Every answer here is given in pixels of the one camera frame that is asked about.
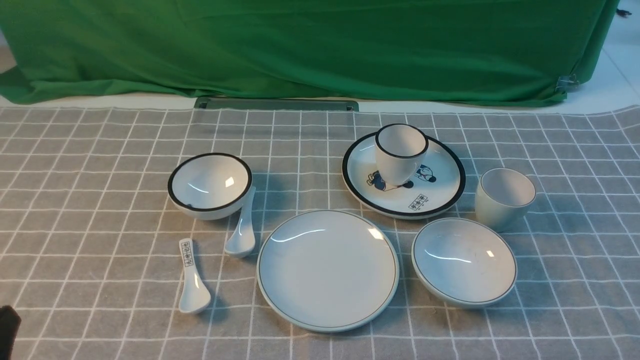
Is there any green backdrop cloth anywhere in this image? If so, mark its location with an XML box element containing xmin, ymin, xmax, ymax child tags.
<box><xmin>1</xmin><ymin>0</ymin><xmax>618</xmax><ymax>107</ymax></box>

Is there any pale ceramic cup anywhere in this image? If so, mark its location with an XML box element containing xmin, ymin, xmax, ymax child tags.
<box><xmin>475</xmin><ymin>167</ymin><xmax>537</xmax><ymax>233</ymax></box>

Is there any metal binder clip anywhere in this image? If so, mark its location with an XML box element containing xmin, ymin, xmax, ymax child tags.
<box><xmin>554</xmin><ymin>74</ymin><xmax>581</xmax><ymax>92</ymax></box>

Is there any black-rimmed cartoon plate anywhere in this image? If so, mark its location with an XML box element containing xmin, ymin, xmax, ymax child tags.
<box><xmin>342</xmin><ymin>133</ymin><xmax>466</xmax><ymax>220</ymax></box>

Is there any black-rimmed white cup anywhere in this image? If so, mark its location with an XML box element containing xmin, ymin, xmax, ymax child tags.
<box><xmin>374</xmin><ymin>123</ymin><xmax>429</xmax><ymax>187</ymax></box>

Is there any plain white ceramic spoon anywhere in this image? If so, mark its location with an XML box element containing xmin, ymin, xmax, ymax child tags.
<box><xmin>224</xmin><ymin>186</ymin><xmax>256</xmax><ymax>258</ymax></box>

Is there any shallow pale bowl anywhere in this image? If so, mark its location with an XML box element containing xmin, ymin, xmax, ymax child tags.
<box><xmin>410</xmin><ymin>218</ymin><xmax>518</xmax><ymax>309</ymax></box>

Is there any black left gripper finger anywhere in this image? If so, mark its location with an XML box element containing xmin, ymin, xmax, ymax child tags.
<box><xmin>0</xmin><ymin>305</ymin><xmax>22</xmax><ymax>360</ymax></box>

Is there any large pale plate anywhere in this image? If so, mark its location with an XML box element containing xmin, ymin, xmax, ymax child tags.
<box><xmin>256</xmin><ymin>210</ymin><xmax>401</xmax><ymax>333</ymax></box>

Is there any black-rimmed white bowl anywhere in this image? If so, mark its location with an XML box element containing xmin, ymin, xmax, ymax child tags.
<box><xmin>167</xmin><ymin>152</ymin><xmax>255</xmax><ymax>221</ymax></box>

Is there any white spoon with pattern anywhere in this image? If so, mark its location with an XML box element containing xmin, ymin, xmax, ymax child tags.
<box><xmin>178</xmin><ymin>238</ymin><xmax>211</xmax><ymax>313</ymax></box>

